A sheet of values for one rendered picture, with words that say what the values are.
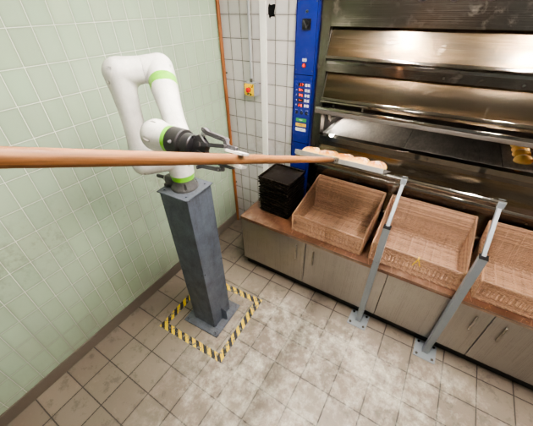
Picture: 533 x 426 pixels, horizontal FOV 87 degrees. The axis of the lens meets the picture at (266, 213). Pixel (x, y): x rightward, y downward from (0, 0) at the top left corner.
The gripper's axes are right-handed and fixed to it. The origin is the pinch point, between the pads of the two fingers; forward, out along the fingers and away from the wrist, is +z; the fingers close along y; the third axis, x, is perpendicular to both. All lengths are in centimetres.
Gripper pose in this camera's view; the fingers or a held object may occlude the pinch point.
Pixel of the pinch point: (235, 158)
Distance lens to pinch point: 85.5
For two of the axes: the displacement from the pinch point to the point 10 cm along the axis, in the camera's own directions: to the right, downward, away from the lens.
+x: -5.0, 1.6, -8.5
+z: 8.4, 3.2, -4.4
